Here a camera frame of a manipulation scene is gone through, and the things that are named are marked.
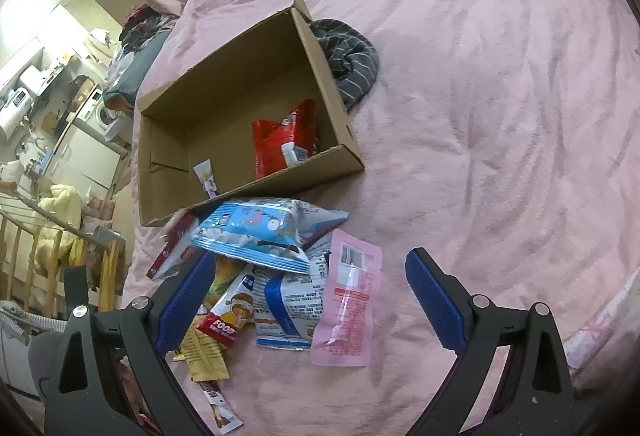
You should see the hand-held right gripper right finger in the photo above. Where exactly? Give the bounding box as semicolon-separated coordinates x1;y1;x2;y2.
405;247;588;436

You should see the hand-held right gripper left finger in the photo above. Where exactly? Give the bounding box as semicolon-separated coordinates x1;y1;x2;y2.
44;250;236;436

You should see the blue cartoon print snack bag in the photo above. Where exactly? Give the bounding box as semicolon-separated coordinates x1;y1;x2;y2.
190;197;350;274

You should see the brown cardboard box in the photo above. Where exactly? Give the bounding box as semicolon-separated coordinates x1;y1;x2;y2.
134;0;366;228

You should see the wooden railing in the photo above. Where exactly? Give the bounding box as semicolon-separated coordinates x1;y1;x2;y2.
0;181;126;317

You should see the yellow snack bag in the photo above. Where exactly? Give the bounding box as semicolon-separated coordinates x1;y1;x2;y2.
202;256;246;312

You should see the red yellow snack packet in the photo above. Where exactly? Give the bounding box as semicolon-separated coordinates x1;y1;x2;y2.
196;273;261;351

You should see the red snack box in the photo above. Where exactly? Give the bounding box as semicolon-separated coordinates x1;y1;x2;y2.
148;211;201;279

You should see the tan yellow flat packet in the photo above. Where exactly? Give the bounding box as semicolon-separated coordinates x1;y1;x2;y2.
172;311;231;382

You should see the pale yellow cloth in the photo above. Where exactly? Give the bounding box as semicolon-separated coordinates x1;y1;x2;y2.
37;183;83;262

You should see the pink translucent packet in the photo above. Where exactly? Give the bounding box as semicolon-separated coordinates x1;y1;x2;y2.
310;229;383;368

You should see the white blue striped snack bag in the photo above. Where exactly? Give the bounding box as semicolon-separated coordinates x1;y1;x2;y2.
252;236;333;351

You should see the white red stick packet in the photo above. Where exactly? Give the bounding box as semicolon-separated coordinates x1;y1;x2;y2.
197;378;245;434

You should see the white purple stick packet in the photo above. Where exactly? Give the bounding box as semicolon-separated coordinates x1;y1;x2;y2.
193;159;221;199

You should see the white cabinet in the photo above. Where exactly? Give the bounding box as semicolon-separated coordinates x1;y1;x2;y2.
42;123;123;197

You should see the red snack bag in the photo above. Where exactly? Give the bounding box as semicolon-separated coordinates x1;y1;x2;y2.
250;99;319;181

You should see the white pink printed pillow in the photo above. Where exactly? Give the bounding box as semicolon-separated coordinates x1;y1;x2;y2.
562;266;640;392

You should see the white washing machine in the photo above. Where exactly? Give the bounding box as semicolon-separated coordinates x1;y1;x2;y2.
75;89;123;139

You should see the pink blanket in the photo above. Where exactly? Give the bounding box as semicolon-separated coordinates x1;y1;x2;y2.
70;0;640;436

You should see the white kitchen appliance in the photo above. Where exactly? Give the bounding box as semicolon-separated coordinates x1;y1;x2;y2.
0;86;33;144

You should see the pile of clothes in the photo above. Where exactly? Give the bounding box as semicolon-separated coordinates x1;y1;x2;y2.
105;4;178;112

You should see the grey striped cloth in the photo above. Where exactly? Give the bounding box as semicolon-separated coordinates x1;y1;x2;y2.
311;19;381;112

